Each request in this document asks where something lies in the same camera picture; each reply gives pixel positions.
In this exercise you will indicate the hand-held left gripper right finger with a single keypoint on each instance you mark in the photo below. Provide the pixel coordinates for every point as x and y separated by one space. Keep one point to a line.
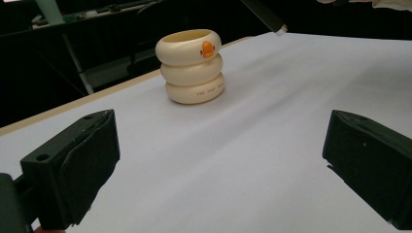
372 161

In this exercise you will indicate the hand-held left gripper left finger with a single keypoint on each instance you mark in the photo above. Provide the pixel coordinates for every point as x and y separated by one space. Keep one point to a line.
77 168

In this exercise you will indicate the cream ringed cup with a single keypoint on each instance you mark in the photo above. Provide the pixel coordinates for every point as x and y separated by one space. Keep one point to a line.
194 69

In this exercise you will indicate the pale green post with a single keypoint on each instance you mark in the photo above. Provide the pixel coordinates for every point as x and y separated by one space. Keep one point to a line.
49 11

